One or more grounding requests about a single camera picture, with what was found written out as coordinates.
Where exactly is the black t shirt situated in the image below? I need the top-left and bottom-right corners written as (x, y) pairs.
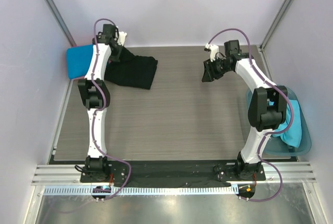
top-left (104, 47), bottom-right (158, 90)

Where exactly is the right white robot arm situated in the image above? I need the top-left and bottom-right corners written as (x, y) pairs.
top-left (202, 40), bottom-right (287, 181)

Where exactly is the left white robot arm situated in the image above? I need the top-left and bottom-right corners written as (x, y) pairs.
top-left (75, 19), bottom-right (127, 183)

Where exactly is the folded blue t shirt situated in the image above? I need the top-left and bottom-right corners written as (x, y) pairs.
top-left (66, 44), bottom-right (93, 80)

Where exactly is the translucent blue plastic bin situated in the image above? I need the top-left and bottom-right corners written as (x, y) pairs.
top-left (239, 84), bottom-right (311, 164)

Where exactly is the crumpled light blue t shirt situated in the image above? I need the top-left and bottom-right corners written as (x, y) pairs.
top-left (272, 99), bottom-right (302, 148)

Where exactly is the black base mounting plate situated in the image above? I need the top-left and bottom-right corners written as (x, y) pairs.
top-left (75, 160), bottom-right (266, 188)

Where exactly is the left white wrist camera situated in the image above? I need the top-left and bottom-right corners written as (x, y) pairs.
top-left (116, 27), bottom-right (127, 46)

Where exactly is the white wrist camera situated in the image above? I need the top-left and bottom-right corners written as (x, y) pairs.
top-left (204, 43), bottom-right (219, 62)
top-left (116, 27), bottom-right (127, 46)

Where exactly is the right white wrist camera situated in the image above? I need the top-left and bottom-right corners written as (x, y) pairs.
top-left (204, 43), bottom-right (219, 62)

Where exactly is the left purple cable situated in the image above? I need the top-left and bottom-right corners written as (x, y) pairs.
top-left (89, 18), bottom-right (132, 200)

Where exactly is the left aluminium corner post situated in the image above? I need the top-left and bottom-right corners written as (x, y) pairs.
top-left (44, 0), bottom-right (76, 47)

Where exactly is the aluminium corner post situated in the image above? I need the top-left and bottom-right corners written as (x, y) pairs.
top-left (260, 0), bottom-right (293, 51)
top-left (44, 0), bottom-right (76, 47)

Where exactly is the right aluminium corner post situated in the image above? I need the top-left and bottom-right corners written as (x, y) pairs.
top-left (260, 0), bottom-right (293, 51)

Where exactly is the aluminium frame rail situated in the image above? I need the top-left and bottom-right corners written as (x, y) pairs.
top-left (31, 161), bottom-right (316, 185)

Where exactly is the white slotted cable duct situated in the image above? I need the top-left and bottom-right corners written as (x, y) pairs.
top-left (44, 184), bottom-right (239, 196)

